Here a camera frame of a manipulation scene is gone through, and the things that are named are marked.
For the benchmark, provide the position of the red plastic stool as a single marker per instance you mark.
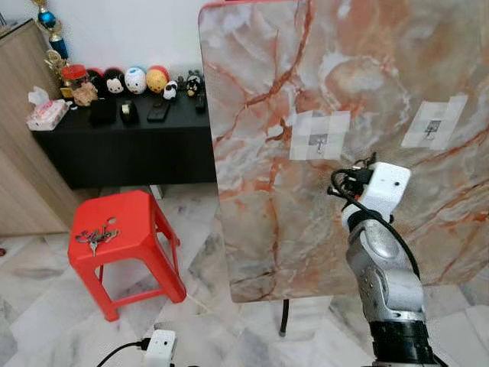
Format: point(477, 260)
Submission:
point(137, 229)

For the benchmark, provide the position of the gold and blue trophy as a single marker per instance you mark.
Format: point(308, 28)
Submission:
point(50, 30)

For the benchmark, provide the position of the black pouch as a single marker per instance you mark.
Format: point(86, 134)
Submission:
point(102, 112)

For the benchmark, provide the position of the light wooden cabinet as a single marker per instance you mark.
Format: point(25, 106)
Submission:
point(23, 153)

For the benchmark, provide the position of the small panda figurine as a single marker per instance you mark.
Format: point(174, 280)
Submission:
point(170, 90)

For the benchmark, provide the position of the white duck head figure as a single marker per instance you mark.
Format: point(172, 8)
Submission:
point(135, 79)

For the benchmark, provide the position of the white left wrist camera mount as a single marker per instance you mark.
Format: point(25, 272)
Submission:
point(160, 348)

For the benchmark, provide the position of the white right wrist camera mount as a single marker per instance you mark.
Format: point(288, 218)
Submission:
point(386, 186)

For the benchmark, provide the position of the white taped wall hook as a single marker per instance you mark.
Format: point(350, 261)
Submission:
point(434, 122)
point(319, 136)

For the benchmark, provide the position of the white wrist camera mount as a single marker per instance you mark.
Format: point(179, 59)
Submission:
point(386, 186)
point(160, 348)

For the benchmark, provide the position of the pink white tissue pack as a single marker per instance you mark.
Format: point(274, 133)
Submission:
point(47, 115)

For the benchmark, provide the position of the short black remote control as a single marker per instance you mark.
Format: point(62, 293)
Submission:
point(200, 103)

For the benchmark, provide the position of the yellow bear head figure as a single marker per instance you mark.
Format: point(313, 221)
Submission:
point(157, 79)

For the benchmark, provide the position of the black mouse head figure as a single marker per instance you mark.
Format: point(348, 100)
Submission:
point(114, 80)

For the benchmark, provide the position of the marble pattern folding table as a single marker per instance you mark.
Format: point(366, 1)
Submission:
point(306, 61)

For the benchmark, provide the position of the black low console cabinet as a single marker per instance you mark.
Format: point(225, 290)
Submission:
point(130, 153)

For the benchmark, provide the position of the small black white figurine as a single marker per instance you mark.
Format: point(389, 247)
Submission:
point(193, 82)

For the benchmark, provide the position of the black tape dispenser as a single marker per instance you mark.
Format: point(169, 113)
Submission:
point(128, 113)

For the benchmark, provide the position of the pink charm key bunch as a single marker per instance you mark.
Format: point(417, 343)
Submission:
point(95, 233)

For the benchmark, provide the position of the silver key bunch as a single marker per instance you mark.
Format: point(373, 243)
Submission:
point(365, 160)

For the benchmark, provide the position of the red lidded clear jar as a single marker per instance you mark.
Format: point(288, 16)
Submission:
point(76, 84)

